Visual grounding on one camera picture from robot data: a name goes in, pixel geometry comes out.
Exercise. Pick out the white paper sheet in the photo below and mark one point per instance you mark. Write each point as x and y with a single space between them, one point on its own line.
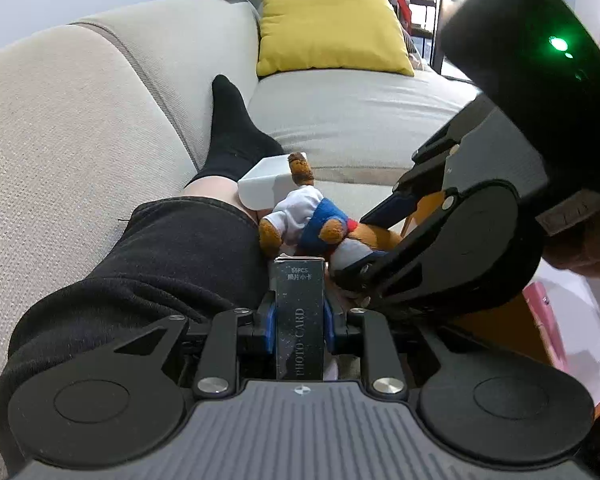
590 340

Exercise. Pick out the black metal rack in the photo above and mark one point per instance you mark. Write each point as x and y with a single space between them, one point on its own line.
436 35

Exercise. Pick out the red cloth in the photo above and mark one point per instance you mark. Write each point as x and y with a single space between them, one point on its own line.
402 7

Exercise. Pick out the orange wooden desk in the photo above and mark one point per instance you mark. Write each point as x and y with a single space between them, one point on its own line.
505 330

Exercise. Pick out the beige fabric sofa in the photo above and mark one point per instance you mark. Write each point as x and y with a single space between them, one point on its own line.
80 135

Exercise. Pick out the white power bank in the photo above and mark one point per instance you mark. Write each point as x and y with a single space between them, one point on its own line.
262 180

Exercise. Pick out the brown plush bear toy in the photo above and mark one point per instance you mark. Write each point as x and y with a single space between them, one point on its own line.
305 210

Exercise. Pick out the black card box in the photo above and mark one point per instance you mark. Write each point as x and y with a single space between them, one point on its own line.
297 320

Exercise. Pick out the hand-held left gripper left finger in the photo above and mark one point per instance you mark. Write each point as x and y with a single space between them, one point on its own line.
266 327

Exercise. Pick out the person's bare leg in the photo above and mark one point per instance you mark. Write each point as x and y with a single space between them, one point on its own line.
210 192

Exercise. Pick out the person's right hand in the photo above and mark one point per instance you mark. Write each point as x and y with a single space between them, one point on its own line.
585 250

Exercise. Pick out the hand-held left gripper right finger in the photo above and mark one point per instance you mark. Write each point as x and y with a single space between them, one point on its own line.
328 330

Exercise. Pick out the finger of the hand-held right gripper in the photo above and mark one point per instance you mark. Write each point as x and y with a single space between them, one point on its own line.
380 265
390 210

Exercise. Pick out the yellow pillow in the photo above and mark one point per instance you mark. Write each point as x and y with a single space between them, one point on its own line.
330 30

